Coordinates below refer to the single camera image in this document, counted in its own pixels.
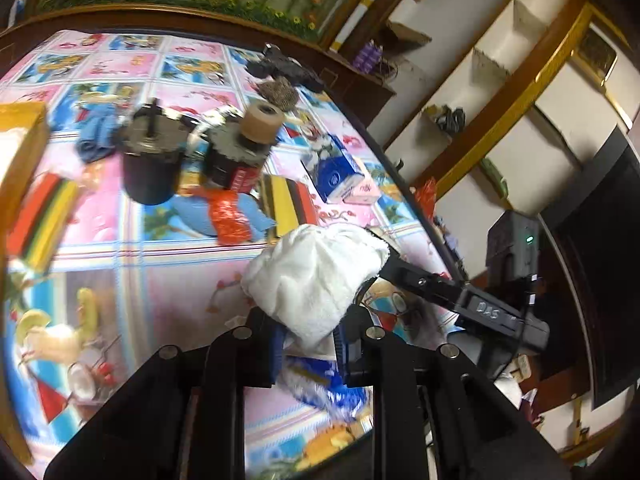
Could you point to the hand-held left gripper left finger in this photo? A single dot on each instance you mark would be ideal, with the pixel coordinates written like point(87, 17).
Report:
point(276, 355)

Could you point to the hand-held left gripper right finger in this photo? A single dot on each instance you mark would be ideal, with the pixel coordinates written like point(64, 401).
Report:
point(341, 352)

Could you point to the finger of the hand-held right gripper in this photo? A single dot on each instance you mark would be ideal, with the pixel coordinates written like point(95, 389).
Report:
point(425, 285)

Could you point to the white towel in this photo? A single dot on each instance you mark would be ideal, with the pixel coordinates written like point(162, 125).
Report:
point(315, 275)

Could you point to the pink tissue pack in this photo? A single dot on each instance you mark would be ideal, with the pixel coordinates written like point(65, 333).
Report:
point(367, 190)

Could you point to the blue tissue pack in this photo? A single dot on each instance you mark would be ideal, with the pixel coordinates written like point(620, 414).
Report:
point(335, 172)

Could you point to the red plastic bag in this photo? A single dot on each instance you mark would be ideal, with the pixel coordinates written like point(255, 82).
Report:
point(425, 195)
point(227, 217)

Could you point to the yellow cardboard box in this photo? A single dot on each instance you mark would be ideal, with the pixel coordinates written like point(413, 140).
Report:
point(22, 130)

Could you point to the black television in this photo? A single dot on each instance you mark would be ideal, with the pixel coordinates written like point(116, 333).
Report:
point(595, 260)

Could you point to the green object on shelf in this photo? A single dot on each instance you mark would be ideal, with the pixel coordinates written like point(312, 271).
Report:
point(495, 175)

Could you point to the printed tablecloth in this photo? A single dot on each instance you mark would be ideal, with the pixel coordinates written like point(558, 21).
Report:
point(150, 270)

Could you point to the black object on shelf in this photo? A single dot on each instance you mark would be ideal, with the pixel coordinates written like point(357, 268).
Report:
point(450, 120)

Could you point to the dark wooden cabinet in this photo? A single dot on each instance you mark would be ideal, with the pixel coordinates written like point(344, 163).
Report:
point(365, 95)

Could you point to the black motor with red label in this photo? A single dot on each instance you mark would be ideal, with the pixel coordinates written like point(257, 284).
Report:
point(227, 160)

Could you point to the black motor with shaft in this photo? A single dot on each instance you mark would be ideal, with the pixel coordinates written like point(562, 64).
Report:
point(150, 170)

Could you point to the brown tape roll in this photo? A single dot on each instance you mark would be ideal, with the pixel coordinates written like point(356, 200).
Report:
point(260, 127)

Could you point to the purple bottles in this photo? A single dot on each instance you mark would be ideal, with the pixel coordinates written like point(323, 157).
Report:
point(367, 57)

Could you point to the brown metal scrubber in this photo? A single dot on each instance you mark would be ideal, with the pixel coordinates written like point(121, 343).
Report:
point(277, 94)

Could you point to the black tool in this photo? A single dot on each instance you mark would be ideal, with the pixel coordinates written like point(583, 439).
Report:
point(285, 67)

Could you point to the white wooden-edged shelf unit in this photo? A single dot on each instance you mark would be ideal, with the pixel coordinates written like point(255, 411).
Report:
point(500, 25)

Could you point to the white paper roll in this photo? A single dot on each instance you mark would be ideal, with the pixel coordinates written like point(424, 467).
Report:
point(360, 10)

